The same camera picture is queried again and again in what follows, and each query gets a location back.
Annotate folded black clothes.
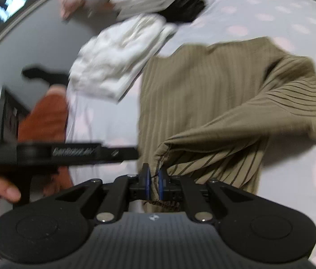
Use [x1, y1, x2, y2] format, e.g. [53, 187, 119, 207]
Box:
[159, 0, 206, 23]

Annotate folded white gauze garment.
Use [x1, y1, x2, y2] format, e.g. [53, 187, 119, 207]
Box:
[69, 14, 177, 102]

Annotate olive striped pants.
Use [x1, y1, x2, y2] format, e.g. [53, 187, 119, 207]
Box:
[138, 37, 316, 213]

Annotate black sock foot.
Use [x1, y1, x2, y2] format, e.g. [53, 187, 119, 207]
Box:
[21, 66, 69, 87]

